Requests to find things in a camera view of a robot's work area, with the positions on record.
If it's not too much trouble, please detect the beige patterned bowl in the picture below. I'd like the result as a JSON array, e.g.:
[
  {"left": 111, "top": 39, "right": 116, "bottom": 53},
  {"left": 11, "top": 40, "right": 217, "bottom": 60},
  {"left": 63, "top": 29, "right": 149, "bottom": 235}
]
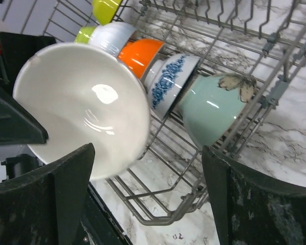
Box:
[{"left": 13, "top": 42, "right": 150, "bottom": 180}]

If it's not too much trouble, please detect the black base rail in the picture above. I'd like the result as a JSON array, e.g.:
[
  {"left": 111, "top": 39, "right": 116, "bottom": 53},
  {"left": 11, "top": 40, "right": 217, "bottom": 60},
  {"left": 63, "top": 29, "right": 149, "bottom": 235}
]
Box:
[{"left": 81, "top": 183, "right": 132, "bottom": 244}]

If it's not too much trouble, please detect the grey wire dish rack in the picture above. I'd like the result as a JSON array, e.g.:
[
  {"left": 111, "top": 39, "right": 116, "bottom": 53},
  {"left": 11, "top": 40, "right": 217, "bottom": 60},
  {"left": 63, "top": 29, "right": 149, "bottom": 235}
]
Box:
[{"left": 0, "top": 0, "right": 306, "bottom": 227}]

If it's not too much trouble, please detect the grey bowl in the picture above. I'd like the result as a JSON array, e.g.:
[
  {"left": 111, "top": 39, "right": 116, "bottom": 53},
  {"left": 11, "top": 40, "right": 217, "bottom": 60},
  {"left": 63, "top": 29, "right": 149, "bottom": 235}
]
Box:
[{"left": 88, "top": 22, "right": 137, "bottom": 57}]

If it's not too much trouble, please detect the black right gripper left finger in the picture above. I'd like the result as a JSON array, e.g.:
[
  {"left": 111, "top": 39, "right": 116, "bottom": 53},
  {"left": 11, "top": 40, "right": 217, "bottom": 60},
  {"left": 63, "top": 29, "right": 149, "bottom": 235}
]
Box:
[{"left": 0, "top": 143, "right": 95, "bottom": 244}]

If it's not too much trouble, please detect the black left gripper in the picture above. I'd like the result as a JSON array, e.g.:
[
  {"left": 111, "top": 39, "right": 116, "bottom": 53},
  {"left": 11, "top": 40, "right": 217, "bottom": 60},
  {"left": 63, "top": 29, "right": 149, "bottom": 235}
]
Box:
[{"left": 0, "top": 32, "right": 56, "bottom": 146}]

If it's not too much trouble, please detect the white round bowl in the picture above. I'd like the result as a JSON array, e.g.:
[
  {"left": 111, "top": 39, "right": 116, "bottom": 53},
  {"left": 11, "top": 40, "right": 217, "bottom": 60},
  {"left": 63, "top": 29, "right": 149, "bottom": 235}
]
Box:
[{"left": 118, "top": 38, "right": 165, "bottom": 79}]

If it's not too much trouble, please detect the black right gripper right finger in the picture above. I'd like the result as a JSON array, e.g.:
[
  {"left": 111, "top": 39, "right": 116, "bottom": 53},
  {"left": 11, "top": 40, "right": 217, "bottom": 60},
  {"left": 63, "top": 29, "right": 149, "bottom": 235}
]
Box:
[{"left": 202, "top": 146, "right": 306, "bottom": 244}]

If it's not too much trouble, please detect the yellow-green bowl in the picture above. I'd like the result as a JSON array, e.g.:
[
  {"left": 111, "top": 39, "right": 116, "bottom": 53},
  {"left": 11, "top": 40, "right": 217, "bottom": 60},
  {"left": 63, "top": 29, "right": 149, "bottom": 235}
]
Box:
[{"left": 92, "top": 0, "right": 122, "bottom": 25}]

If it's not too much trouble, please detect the blue floral bowl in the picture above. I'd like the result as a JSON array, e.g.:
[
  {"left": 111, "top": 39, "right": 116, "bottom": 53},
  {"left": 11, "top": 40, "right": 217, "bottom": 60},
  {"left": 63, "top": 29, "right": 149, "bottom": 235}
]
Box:
[{"left": 144, "top": 53, "right": 200, "bottom": 120}]

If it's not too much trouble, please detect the celadon green bowl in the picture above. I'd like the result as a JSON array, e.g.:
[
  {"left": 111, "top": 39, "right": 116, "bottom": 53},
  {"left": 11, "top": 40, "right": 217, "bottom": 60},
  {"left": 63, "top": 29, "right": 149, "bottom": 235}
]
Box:
[{"left": 178, "top": 73, "right": 257, "bottom": 150}]

